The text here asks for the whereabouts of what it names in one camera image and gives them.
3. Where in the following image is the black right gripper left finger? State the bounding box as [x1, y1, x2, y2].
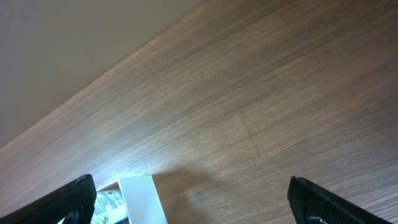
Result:
[1, 174, 96, 224]

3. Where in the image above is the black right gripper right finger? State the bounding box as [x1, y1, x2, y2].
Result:
[287, 176, 391, 224]

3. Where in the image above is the white cream tube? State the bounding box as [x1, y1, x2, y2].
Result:
[90, 190, 127, 224]

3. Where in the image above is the beige open cardboard box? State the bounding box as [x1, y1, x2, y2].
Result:
[97, 176, 167, 224]

